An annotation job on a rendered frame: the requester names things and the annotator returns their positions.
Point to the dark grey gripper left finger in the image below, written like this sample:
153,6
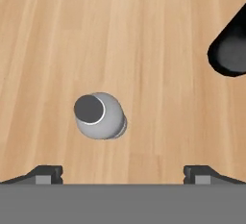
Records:
44,172

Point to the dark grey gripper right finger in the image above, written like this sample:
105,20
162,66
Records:
200,172

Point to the grey bottle with dark cap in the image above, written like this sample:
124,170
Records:
105,119

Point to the black bottle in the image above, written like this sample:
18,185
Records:
229,50

